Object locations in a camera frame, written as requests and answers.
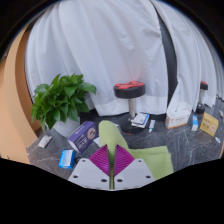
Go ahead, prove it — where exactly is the small blue and white box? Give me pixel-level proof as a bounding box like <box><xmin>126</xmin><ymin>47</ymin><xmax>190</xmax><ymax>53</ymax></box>
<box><xmin>190</xmin><ymin>114</ymin><xmax>200</xmax><ymax>132</ymax></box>

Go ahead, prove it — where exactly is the purple cardboard box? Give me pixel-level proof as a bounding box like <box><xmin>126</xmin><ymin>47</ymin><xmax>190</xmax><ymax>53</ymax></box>
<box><xmin>67</xmin><ymin>120</ymin><xmax>100</xmax><ymax>154</ymax></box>

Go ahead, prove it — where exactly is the large black dumbbell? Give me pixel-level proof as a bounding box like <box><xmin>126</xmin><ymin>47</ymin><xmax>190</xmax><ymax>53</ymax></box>
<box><xmin>113</xmin><ymin>80</ymin><xmax>146</xmax><ymax>135</ymax></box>

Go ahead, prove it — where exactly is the white and orange box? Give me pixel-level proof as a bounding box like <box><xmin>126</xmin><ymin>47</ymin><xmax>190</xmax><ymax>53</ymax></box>
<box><xmin>164</xmin><ymin>108</ymin><xmax>192</xmax><ymax>130</ymax></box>

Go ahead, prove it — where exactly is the white curtain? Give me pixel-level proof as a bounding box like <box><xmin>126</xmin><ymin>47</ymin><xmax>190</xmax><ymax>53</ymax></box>
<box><xmin>24</xmin><ymin>0</ymin><xmax>224</xmax><ymax>118</ymax></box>

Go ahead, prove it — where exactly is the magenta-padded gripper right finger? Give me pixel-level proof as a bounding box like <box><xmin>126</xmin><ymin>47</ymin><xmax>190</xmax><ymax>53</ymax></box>
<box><xmin>112</xmin><ymin>143</ymin><xmax>157</xmax><ymax>191</ymax></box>

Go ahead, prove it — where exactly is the white and blue flat box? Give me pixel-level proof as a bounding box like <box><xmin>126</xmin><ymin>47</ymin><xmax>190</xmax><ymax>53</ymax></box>
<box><xmin>130</xmin><ymin>112</ymin><xmax>151</xmax><ymax>129</ymax></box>

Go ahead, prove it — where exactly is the yellow box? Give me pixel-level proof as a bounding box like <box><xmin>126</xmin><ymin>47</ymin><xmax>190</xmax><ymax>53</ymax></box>
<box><xmin>199</xmin><ymin>112</ymin><xmax>220</xmax><ymax>138</ymax></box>

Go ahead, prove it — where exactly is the small white bottle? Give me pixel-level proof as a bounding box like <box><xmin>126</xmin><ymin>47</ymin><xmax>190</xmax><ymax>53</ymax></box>
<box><xmin>148</xmin><ymin>119</ymin><xmax>157</xmax><ymax>134</ymax></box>

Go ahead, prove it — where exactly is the small black dumbbell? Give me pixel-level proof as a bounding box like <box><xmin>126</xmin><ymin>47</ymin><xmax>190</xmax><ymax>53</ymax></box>
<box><xmin>194</xmin><ymin>80</ymin><xmax>209</xmax><ymax>115</ymax></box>

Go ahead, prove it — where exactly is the green towel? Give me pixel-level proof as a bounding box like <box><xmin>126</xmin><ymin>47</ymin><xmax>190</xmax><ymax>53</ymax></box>
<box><xmin>97</xmin><ymin>119</ymin><xmax>175</xmax><ymax>191</ymax></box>

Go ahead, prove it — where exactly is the green potted plant white pot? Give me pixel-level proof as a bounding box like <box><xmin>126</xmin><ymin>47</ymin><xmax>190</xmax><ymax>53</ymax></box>
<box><xmin>30</xmin><ymin>73</ymin><xmax>98</xmax><ymax>138</ymax></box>

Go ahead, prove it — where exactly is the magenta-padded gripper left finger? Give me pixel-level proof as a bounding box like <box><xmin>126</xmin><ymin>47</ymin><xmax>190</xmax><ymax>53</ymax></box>
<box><xmin>67</xmin><ymin>143</ymin><xmax>112</xmax><ymax>191</ymax></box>

